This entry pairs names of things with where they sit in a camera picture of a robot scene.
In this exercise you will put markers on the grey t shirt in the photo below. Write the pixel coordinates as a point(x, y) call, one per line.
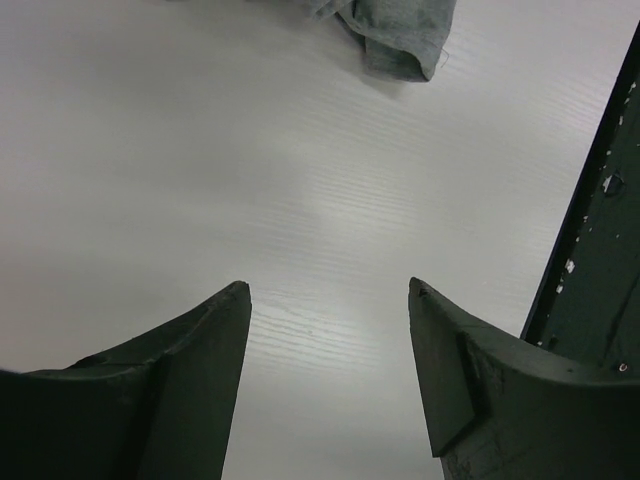
point(400, 41)

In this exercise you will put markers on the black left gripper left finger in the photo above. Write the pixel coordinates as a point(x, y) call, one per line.
point(159, 406)

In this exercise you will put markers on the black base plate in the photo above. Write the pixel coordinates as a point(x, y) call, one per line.
point(586, 307)

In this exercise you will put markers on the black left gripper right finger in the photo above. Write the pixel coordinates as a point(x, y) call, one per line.
point(497, 407)

